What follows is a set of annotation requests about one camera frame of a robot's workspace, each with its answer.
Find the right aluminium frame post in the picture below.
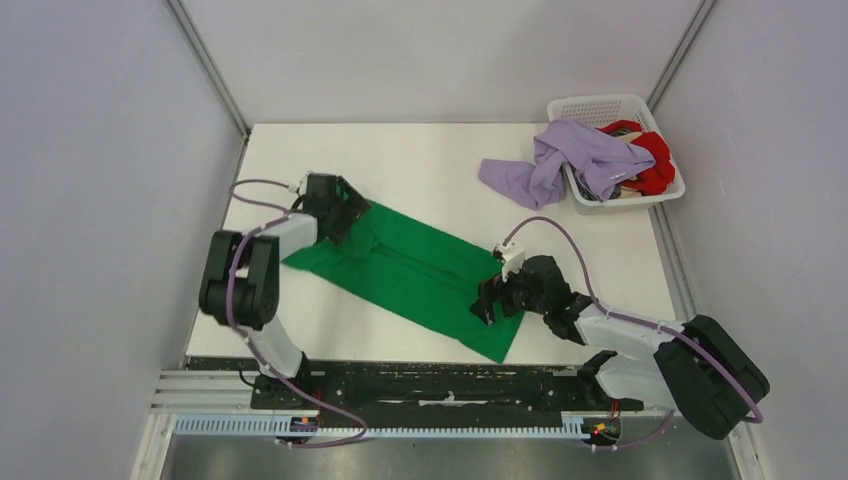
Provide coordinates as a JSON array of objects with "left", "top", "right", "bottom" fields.
[{"left": 646, "top": 0, "right": 719, "bottom": 111}]

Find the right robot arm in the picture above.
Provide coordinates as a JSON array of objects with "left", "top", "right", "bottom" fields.
[{"left": 469, "top": 255, "right": 771, "bottom": 440}]

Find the white cable duct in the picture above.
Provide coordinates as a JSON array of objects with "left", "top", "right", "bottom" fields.
[{"left": 173, "top": 414, "right": 590, "bottom": 441}]

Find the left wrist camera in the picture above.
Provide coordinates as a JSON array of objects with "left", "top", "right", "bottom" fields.
[{"left": 288, "top": 171, "right": 312, "bottom": 195}]

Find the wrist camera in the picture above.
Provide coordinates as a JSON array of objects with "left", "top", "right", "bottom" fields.
[
  {"left": 288, "top": 171, "right": 312, "bottom": 195},
  {"left": 493, "top": 241, "right": 526, "bottom": 282}
]

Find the white plastic laundry basket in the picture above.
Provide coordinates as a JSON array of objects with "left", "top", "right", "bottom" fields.
[{"left": 547, "top": 93, "right": 686, "bottom": 215}]

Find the red t shirt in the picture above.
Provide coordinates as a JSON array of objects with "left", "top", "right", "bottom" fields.
[{"left": 600, "top": 120, "right": 677, "bottom": 198}]

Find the aluminium frame post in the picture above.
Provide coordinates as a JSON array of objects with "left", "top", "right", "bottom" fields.
[
  {"left": 646, "top": 0, "right": 719, "bottom": 111},
  {"left": 164, "top": 0, "right": 251, "bottom": 142}
]

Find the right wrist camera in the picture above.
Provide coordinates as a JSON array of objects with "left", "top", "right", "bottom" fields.
[{"left": 493, "top": 241, "right": 526, "bottom": 282}]

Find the left aluminium frame post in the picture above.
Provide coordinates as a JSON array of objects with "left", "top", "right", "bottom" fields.
[{"left": 164, "top": 0, "right": 251, "bottom": 142}]

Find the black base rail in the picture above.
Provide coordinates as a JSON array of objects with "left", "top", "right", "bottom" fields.
[{"left": 185, "top": 356, "right": 713, "bottom": 431}]

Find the lilac t shirt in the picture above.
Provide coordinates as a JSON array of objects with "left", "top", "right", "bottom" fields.
[{"left": 478, "top": 118, "right": 654, "bottom": 211}]

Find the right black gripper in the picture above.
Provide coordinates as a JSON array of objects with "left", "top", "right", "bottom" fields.
[{"left": 469, "top": 258, "right": 549, "bottom": 326}]

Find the green t shirt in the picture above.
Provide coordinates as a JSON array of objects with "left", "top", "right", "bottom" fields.
[{"left": 282, "top": 201, "right": 523, "bottom": 363}]

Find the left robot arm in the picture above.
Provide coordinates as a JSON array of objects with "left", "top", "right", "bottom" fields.
[{"left": 198, "top": 173, "right": 371, "bottom": 408}]

